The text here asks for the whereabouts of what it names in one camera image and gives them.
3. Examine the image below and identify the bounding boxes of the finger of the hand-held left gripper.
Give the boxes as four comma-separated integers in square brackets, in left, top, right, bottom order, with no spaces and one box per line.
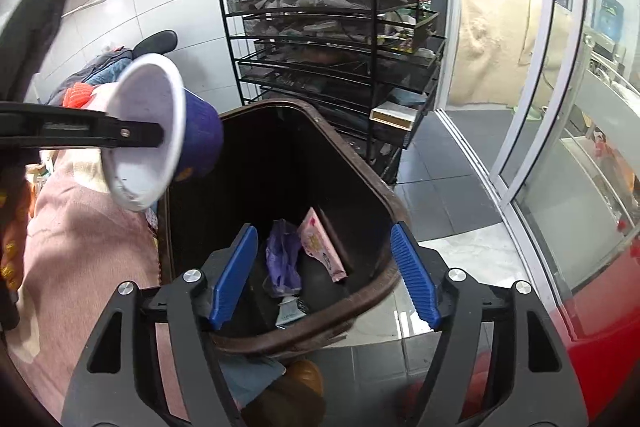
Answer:
[0,102,166,150]

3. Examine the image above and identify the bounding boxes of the black wire rack cart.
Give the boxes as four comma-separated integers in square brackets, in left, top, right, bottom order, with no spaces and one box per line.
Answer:
[217,0,447,185]

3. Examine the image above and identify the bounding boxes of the blue water jug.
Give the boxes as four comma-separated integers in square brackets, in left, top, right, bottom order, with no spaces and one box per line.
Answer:
[599,0,627,44]

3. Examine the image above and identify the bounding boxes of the white wall rod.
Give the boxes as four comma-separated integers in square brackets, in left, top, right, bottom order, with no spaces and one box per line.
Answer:
[62,0,108,18]

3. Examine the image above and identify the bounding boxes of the dark orange patterned cloth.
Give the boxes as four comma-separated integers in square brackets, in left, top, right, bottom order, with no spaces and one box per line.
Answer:
[0,167,33,333]

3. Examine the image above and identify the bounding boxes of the red cabinet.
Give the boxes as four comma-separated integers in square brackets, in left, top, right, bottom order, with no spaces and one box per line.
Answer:
[407,257,640,427]

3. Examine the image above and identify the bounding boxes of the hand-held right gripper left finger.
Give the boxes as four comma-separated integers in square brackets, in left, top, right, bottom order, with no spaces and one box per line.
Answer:
[60,223,261,427]

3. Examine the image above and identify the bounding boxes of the pink dotted blanket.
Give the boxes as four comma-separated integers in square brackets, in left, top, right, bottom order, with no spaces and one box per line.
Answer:
[10,147,193,427]

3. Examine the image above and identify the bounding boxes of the pink printed packet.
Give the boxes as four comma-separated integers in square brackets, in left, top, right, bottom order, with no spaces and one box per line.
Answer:
[297,207,348,283]

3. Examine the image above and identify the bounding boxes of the grey and white small packet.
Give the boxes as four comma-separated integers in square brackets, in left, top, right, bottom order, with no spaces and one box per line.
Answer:
[275,297,308,328]

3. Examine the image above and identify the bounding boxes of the blue and white paper cup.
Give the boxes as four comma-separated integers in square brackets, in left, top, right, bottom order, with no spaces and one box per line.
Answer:
[101,53,224,212]

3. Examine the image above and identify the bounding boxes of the blue cloth pile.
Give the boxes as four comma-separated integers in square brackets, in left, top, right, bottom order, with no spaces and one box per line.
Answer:
[70,47,137,88]

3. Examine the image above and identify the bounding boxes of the white flat box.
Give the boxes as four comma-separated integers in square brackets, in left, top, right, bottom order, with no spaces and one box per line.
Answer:
[370,101,417,128]

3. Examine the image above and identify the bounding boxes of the purple crumpled wrapper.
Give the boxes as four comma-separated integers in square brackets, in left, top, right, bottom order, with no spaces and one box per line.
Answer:
[265,219,303,298]

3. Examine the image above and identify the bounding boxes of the glass sliding door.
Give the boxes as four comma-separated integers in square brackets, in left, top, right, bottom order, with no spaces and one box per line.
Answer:
[434,0,640,308]

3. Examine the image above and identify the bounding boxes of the brown shoe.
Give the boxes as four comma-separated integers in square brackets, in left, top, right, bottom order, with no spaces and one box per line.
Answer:
[284,359,324,397]

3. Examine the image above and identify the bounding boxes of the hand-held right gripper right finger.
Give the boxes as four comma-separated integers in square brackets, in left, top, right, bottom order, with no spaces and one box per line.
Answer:
[390,222,588,427]

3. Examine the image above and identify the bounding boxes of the black padded stool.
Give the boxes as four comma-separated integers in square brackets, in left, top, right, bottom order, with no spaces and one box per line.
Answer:
[134,30,179,56]

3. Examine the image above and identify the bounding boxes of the orange knitted item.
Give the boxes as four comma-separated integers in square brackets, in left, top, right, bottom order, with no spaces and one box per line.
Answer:
[61,83,97,110]

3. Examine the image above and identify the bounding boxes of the brown plastic trash bin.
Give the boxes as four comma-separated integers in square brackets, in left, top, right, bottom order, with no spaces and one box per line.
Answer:
[157,98,403,360]

